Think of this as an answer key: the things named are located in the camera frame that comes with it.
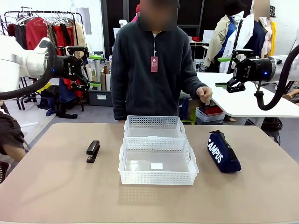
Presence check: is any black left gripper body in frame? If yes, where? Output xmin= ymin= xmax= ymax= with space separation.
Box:
xmin=55 ymin=55 xmax=83 ymax=79

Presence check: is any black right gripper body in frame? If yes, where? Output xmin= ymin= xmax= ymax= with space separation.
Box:
xmin=240 ymin=56 xmax=274 ymax=83

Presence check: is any black stapler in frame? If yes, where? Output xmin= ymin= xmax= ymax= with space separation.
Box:
xmin=86 ymin=140 xmax=101 ymax=163

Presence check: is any navy campus pencil case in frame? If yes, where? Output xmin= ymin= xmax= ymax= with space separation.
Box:
xmin=206 ymin=130 xmax=242 ymax=174

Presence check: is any person's left forearm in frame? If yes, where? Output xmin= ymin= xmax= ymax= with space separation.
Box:
xmin=179 ymin=76 xmax=204 ymax=100

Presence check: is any person's right forearm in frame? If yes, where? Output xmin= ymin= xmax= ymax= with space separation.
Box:
xmin=111 ymin=77 xmax=128 ymax=121

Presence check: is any person's left hand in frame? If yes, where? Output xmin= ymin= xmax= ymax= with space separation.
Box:
xmin=196 ymin=86 xmax=213 ymax=102

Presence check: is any beige cardboard roll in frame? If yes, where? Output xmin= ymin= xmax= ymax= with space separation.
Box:
xmin=100 ymin=70 xmax=107 ymax=91

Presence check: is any grey storage box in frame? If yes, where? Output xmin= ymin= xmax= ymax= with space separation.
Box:
xmin=87 ymin=90 xmax=114 ymax=107

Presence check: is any mannequin with beige trench coat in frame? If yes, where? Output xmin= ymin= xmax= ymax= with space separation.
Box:
xmin=203 ymin=0 xmax=243 ymax=69

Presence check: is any white table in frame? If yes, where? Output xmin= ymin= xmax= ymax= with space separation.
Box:
xmin=196 ymin=72 xmax=299 ymax=128

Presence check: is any beige hanging garment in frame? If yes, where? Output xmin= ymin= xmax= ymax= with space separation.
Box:
xmin=74 ymin=21 xmax=87 ymax=51

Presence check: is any red item in crate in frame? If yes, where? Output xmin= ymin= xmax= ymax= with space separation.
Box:
xmin=201 ymin=106 xmax=222 ymax=115

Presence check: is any red dress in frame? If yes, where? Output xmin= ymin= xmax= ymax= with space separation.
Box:
xmin=54 ymin=24 xmax=71 ymax=56

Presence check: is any yellow garment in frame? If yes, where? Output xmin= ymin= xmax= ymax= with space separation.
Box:
xmin=261 ymin=17 xmax=278 ymax=58

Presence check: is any mannequin with white coat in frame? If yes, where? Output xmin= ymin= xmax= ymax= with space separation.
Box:
xmin=223 ymin=0 xmax=272 ymax=73

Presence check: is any white plastic crate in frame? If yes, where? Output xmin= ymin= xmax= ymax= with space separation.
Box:
xmin=195 ymin=106 xmax=226 ymax=124

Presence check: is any leopard pattern garment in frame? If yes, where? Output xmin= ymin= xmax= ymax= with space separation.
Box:
xmin=46 ymin=23 xmax=58 ymax=49

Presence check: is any black metal garment rack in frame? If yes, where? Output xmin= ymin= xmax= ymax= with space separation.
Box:
xmin=0 ymin=7 xmax=85 ymax=112

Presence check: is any black clothing pile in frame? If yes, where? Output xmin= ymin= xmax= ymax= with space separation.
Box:
xmin=45 ymin=102 xmax=79 ymax=119

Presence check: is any green plastic crate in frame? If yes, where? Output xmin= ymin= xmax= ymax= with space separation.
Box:
xmin=181 ymin=109 xmax=197 ymax=125

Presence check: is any red jacket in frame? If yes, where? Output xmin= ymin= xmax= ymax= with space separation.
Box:
xmin=25 ymin=16 xmax=49 ymax=51

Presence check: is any person in dark fleece jacket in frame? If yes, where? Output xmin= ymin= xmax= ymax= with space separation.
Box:
xmin=111 ymin=0 xmax=213 ymax=121

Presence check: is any black hanging garment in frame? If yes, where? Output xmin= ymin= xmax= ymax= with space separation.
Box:
xmin=14 ymin=23 xmax=28 ymax=50

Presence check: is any black bag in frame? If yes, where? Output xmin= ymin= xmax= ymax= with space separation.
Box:
xmin=260 ymin=116 xmax=284 ymax=139

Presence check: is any white perforated plastic basket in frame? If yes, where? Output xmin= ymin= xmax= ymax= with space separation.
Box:
xmin=123 ymin=115 xmax=187 ymax=139

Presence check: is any maroon hang tag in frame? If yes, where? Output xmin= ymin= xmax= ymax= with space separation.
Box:
xmin=150 ymin=56 xmax=159 ymax=73

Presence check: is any maroon hanging garment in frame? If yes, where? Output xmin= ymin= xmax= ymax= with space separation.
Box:
xmin=7 ymin=23 xmax=17 ymax=38

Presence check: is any seated person in black skirt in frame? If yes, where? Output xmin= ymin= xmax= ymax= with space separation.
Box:
xmin=0 ymin=100 xmax=27 ymax=162

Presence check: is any white perforated basket with sticker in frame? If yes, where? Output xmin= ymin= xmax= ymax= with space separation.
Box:
xmin=118 ymin=137 xmax=199 ymax=186

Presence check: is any black white sneaker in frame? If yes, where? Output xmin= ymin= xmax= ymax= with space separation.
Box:
xmin=0 ymin=161 xmax=11 ymax=184

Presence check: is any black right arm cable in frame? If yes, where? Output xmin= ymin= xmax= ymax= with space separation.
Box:
xmin=254 ymin=44 xmax=299 ymax=111

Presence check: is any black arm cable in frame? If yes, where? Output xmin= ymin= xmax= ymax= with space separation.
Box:
xmin=254 ymin=44 xmax=299 ymax=111
xmin=0 ymin=41 xmax=57 ymax=101

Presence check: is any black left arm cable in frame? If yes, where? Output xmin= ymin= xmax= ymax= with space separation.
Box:
xmin=0 ymin=41 xmax=57 ymax=101

